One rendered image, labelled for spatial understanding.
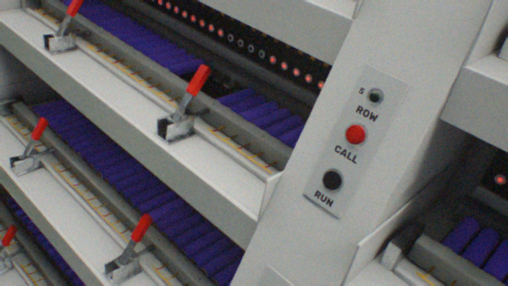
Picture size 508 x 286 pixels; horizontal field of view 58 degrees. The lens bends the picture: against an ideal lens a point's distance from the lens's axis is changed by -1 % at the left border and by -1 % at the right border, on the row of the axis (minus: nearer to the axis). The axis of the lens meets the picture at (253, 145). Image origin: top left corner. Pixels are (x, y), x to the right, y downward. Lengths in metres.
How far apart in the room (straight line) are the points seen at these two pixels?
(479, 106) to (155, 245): 0.43
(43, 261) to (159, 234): 0.29
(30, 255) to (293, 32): 0.63
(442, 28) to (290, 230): 0.21
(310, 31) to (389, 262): 0.22
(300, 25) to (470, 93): 0.16
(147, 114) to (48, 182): 0.26
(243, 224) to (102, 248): 0.26
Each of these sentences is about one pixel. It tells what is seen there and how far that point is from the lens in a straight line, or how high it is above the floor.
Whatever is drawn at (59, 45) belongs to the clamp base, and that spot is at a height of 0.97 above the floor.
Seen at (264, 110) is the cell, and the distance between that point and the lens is 0.58.
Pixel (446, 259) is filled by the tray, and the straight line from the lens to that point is 0.44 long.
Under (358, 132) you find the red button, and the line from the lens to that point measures 0.38.
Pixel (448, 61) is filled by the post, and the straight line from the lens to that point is 0.37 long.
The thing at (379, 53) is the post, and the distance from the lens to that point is 0.39.
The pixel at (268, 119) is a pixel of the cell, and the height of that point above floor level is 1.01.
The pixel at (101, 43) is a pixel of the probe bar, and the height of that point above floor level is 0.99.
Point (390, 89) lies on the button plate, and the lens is 0.38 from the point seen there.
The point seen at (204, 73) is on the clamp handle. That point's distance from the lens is 0.52.
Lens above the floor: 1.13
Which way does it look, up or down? 16 degrees down
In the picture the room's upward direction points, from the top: 24 degrees clockwise
